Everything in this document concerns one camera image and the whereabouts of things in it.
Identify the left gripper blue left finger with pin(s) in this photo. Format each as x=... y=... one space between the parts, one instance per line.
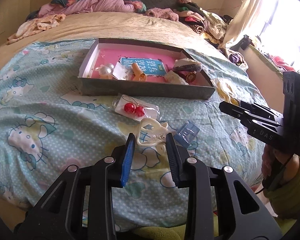
x=128 y=158

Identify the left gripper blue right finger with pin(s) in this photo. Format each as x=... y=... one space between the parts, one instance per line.
x=174 y=158

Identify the cream heart hair clip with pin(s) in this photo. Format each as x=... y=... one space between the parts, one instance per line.
x=151 y=133

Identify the white card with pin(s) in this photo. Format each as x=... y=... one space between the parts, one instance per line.
x=121 y=72

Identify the red gold round case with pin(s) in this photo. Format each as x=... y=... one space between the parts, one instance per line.
x=189 y=77

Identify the pearl hair clip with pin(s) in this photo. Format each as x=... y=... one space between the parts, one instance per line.
x=105 y=71

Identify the dark hair accessory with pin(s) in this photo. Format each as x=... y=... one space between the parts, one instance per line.
x=187 y=65

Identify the right hand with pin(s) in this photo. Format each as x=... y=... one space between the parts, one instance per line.
x=280 y=164

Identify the small blue plastic box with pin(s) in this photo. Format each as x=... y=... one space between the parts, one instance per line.
x=186 y=134

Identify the red ball earrings on card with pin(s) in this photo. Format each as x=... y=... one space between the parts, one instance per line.
x=134 y=108

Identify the shallow box with pink base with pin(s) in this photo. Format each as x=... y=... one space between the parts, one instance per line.
x=154 y=59

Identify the hello kitty blanket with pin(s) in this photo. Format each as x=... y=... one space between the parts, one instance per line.
x=46 y=124

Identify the pile of clothes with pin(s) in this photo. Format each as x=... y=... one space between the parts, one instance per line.
x=212 y=26

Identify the beige bed sheet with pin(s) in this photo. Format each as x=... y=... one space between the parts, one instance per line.
x=102 y=25

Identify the cream curtain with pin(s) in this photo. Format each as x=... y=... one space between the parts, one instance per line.
x=248 y=20

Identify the pink fuzzy garment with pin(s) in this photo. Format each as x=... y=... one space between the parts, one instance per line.
x=167 y=14

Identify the pink quilt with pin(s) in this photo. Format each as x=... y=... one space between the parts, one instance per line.
x=86 y=6

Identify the peach clothing on bed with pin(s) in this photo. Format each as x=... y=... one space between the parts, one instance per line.
x=35 y=26

